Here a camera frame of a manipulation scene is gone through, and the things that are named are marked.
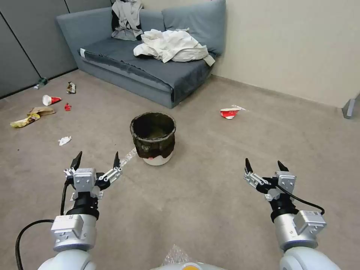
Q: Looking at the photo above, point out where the red and white paper cup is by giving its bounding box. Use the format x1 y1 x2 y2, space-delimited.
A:
42 94 63 107

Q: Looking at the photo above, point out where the grey furniture leg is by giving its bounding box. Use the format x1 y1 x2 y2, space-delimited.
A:
343 92 360 120

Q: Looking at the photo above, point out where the white trash can, dark bag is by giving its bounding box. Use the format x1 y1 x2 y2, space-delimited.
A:
129 111 177 167

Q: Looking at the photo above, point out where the grey blue sofa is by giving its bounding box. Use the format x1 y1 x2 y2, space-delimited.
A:
55 0 227 110

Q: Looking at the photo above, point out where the white crumpled cloth pile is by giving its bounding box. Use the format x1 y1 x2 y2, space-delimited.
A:
132 28 216 67

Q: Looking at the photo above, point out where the clear plastic film scrap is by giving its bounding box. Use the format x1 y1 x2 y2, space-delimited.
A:
118 148 139 167

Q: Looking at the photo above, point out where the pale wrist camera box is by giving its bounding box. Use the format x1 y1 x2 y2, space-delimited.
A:
73 167 98 195
274 170 297 195

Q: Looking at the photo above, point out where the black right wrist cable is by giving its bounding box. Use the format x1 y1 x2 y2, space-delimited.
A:
276 184 326 216

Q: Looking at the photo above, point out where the clear bubble wrap piece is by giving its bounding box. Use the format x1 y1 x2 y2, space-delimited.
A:
161 243 192 266

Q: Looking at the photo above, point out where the white robot front shell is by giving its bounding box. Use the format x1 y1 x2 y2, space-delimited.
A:
148 261 216 270

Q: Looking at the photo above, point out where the grey and white garment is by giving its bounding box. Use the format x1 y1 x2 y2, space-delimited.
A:
111 0 144 42

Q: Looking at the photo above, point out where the yellow snack wrapper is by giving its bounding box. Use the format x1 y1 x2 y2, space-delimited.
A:
10 112 41 128

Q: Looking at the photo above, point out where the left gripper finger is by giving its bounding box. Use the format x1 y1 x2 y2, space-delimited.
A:
96 151 123 184
63 151 83 178

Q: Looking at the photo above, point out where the crushed red paper cup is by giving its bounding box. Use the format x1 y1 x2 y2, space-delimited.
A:
220 106 243 120

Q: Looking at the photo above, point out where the brown paper bag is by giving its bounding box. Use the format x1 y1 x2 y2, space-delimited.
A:
27 106 56 117

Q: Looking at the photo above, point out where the long black left arm cable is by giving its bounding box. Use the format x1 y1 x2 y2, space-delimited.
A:
15 219 57 270

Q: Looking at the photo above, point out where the short black left wrist cable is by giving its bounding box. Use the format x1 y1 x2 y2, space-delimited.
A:
60 182 71 216

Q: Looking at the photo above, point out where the grey blue sofa cushion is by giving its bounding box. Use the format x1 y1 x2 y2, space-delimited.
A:
161 0 227 56

